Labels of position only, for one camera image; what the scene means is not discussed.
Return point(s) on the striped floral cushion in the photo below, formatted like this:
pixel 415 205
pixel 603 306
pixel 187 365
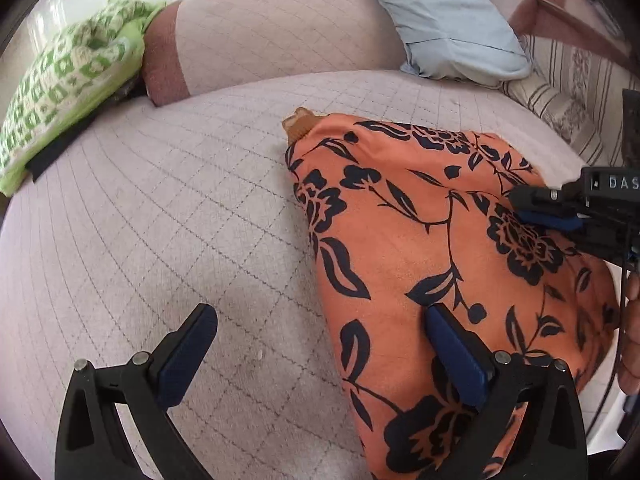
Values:
pixel 578 94

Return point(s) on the orange black floral blouse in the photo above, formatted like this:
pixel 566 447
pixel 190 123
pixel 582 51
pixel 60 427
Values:
pixel 402 216

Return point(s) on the green white patterned pillow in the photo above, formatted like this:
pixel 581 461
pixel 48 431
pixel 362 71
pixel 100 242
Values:
pixel 80 67

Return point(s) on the pink quilted bolster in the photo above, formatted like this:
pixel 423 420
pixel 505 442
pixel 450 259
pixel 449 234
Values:
pixel 199 46

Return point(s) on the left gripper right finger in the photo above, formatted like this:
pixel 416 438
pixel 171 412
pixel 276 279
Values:
pixel 551 441

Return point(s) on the black folded cloth under pillow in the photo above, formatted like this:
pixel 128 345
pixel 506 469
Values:
pixel 41 162

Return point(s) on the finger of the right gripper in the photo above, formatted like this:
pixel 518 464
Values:
pixel 545 207

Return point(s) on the person right hand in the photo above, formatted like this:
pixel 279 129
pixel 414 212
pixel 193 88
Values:
pixel 628 366

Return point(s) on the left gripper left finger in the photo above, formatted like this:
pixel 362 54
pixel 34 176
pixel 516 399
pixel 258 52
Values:
pixel 91 442

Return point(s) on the light blue pillow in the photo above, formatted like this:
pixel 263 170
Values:
pixel 457 39

